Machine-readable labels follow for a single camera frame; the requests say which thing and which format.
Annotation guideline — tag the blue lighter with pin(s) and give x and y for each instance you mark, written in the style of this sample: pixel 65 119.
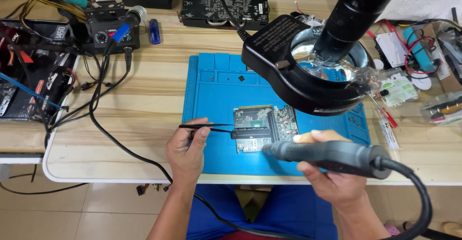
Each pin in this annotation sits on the blue lighter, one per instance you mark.
pixel 155 32

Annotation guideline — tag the black soldering station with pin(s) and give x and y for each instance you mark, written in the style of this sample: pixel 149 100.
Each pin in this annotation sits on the black soldering station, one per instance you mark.
pixel 99 34

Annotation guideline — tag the person's blue shorts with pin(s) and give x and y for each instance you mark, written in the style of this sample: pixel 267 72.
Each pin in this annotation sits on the person's blue shorts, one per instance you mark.
pixel 288 211

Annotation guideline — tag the white plastic module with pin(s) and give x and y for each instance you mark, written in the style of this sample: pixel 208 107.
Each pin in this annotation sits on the white plastic module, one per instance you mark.
pixel 391 48

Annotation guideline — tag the green circuit board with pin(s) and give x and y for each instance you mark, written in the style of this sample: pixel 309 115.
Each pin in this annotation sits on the green circuit board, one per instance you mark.
pixel 252 119

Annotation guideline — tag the pink slipper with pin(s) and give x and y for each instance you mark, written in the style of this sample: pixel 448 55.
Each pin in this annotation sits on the pink slipper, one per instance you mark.
pixel 392 230

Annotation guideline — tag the person's left hand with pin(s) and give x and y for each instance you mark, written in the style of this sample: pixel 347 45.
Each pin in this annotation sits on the person's left hand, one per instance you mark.
pixel 186 153

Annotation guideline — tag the small black chip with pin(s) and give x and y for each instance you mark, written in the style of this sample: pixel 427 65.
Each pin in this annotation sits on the small black chip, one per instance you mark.
pixel 241 78

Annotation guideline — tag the teal battery pack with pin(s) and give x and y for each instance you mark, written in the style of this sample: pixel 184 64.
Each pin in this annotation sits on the teal battery pack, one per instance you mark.
pixel 418 48

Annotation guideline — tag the clear bag of tools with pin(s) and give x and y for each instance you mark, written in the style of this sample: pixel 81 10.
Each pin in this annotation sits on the clear bag of tools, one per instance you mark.
pixel 442 108

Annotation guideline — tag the person's right hand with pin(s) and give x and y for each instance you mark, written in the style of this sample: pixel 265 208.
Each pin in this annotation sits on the person's right hand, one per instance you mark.
pixel 335 189

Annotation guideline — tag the blue silicone repair mat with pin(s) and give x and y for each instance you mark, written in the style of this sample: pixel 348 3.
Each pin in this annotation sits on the blue silicone repair mat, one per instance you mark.
pixel 213 102

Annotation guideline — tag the white green label packet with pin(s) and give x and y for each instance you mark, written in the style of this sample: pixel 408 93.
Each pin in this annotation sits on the white green label packet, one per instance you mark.
pixel 400 88

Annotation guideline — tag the white tape roll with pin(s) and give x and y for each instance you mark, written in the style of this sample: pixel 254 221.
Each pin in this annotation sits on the white tape roll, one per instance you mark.
pixel 421 82

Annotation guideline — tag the black graphics card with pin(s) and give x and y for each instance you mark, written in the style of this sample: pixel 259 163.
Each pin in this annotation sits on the black graphics card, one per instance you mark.
pixel 223 7

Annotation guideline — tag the clear flux syringe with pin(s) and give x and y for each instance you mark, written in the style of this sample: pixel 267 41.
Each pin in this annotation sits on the clear flux syringe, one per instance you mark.
pixel 388 133

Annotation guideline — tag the black tweezers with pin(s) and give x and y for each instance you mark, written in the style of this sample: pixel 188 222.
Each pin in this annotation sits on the black tweezers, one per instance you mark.
pixel 216 126

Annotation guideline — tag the black microscope tube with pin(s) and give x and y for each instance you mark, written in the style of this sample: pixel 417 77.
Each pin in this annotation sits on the black microscope tube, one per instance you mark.
pixel 353 12

